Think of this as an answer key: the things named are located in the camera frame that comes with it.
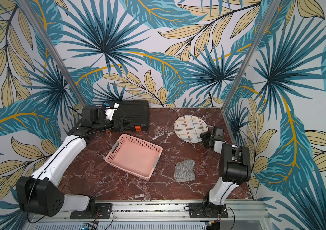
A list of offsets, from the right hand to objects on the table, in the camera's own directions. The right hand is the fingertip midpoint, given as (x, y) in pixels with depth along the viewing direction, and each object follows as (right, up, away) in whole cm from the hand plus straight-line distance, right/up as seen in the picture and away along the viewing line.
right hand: (202, 134), depth 99 cm
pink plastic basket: (-45, -12, -8) cm, 47 cm away
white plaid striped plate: (-9, +4, +7) cm, 12 cm away
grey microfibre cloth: (-15, -20, -16) cm, 29 cm away
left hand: (-46, +8, -24) cm, 52 cm away
